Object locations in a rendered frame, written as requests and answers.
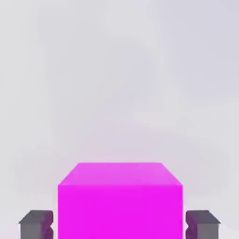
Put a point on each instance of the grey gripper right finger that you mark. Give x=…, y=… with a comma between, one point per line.
x=206, y=226

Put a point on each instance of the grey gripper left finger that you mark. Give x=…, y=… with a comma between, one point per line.
x=31, y=226

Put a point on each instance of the small magenta cube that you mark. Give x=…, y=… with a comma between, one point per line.
x=119, y=205

